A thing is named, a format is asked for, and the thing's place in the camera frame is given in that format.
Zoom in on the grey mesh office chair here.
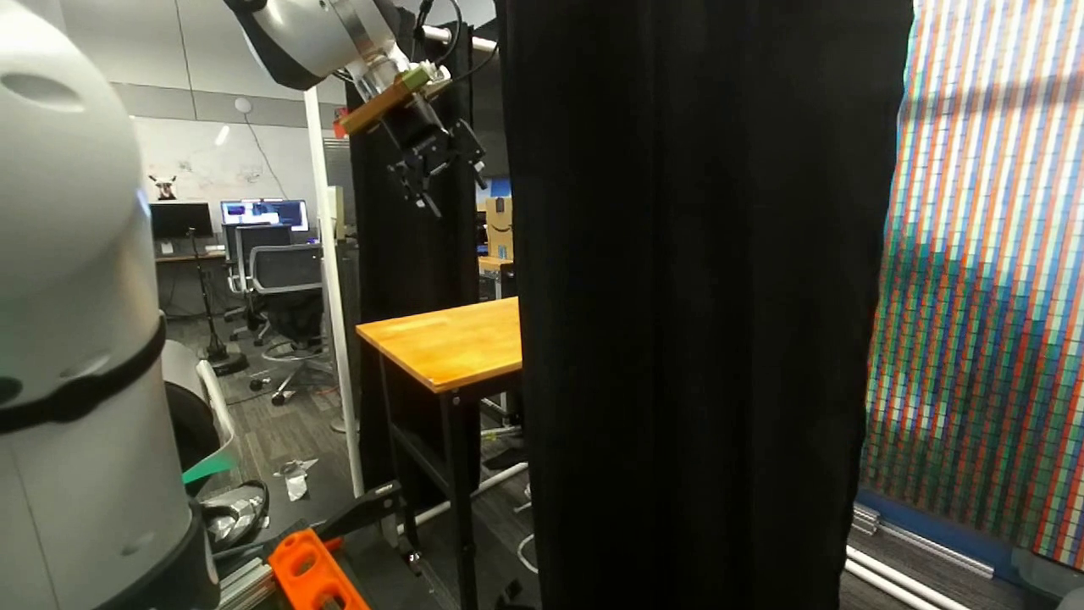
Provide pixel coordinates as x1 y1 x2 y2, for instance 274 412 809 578
245 241 332 411

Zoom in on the black metal bar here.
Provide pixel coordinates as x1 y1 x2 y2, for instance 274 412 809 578
210 479 407 566

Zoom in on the dark computer monitor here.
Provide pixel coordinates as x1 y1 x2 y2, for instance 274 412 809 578
146 204 218 248

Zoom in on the orange plastic bracket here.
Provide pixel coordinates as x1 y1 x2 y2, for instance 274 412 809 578
263 525 372 610

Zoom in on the white frame pole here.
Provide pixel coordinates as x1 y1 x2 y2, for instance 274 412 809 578
298 86 369 502

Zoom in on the shiny silver bag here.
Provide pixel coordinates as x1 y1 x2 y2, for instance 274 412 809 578
197 479 274 557

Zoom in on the dark office desk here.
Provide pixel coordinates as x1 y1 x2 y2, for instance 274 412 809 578
151 248 237 378

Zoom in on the black office chair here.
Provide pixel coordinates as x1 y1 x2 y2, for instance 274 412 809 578
228 222 298 304

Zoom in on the white rope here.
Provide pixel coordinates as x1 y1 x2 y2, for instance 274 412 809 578
513 527 545 583

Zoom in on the wooden green wrist mount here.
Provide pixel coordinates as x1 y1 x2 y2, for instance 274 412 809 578
334 64 438 143

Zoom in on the wooden table with black legs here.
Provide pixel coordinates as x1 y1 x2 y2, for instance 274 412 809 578
354 293 529 610

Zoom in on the black curtain on silver rod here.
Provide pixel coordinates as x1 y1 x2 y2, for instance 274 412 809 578
342 21 485 490

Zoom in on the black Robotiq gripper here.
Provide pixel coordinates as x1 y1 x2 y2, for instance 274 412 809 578
384 91 493 222

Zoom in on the wide black curtain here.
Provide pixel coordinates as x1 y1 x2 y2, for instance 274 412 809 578
496 0 916 610

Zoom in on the white rounded housing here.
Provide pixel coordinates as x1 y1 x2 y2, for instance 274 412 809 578
158 331 246 481

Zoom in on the crumpled white paper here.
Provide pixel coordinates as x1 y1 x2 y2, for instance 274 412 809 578
269 453 321 505

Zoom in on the lit computer monitor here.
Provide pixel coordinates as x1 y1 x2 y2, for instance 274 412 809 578
218 197 316 236

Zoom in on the silver curtain rod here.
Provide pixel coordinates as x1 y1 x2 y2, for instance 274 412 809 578
447 28 501 60

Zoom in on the whiteboard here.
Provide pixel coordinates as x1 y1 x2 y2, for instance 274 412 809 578
132 116 332 212

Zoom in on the aluminium floor rail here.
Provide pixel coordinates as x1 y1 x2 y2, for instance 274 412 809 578
835 498 1023 610

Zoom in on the colourful patterned backdrop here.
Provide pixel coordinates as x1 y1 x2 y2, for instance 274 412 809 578
856 0 1084 576

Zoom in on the green tape piece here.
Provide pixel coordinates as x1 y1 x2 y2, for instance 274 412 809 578
178 446 241 490

